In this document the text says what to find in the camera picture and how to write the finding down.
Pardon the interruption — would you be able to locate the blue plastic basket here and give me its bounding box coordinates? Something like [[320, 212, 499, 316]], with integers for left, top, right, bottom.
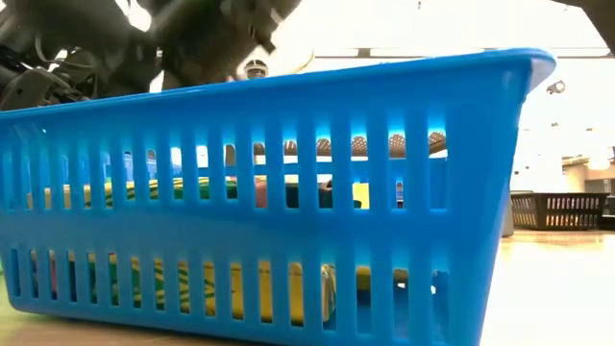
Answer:
[[0, 47, 557, 346]]

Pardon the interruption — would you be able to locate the black plastic basket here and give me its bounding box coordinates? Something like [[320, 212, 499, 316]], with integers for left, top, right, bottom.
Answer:
[[509, 191, 610, 232]]

